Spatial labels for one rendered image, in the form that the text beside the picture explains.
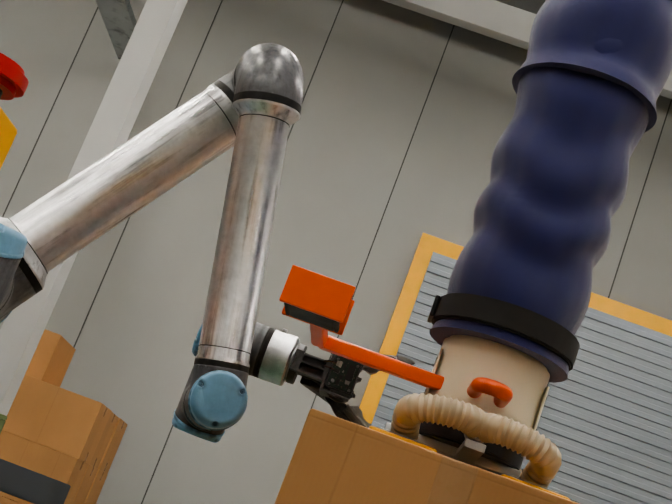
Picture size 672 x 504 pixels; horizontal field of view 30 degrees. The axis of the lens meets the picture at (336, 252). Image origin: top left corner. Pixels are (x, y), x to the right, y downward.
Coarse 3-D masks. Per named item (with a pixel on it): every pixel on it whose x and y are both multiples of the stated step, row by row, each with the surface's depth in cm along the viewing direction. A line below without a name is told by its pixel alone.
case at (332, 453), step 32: (320, 416) 163; (320, 448) 161; (352, 448) 161; (384, 448) 161; (416, 448) 160; (288, 480) 160; (320, 480) 160; (352, 480) 160; (384, 480) 160; (416, 480) 159; (448, 480) 159; (480, 480) 159; (512, 480) 159
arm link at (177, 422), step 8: (192, 368) 215; (184, 392) 211; (176, 408) 214; (176, 416) 212; (184, 416) 210; (176, 424) 211; (184, 424) 210; (192, 424) 208; (192, 432) 210; (200, 432) 210; (208, 432) 210; (216, 432) 211; (224, 432) 214; (208, 440) 211; (216, 440) 212
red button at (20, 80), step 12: (0, 60) 99; (12, 60) 100; (0, 72) 99; (12, 72) 100; (24, 72) 102; (0, 84) 100; (12, 84) 101; (24, 84) 101; (0, 96) 102; (12, 96) 102
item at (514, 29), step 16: (384, 0) 1174; (400, 0) 1162; (416, 0) 1159; (432, 0) 1159; (448, 0) 1160; (464, 0) 1160; (480, 0) 1160; (432, 16) 1169; (448, 16) 1158; (464, 16) 1156; (480, 16) 1156; (496, 16) 1156; (512, 16) 1156; (528, 16) 1157; (480, 32) 1165; (496, 32) 1154; (512, 32) 1152; (528, 32) 1153
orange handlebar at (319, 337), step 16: (320, 336) 179; (336, 352) 187; (352, 352) 186; (368, 352) 186; (384, 368) 186; (400, 368) 186; (416, 368) 186; (432, 384) 185; (480, 384) 175; (496, 384) 174; (496, 400) 179
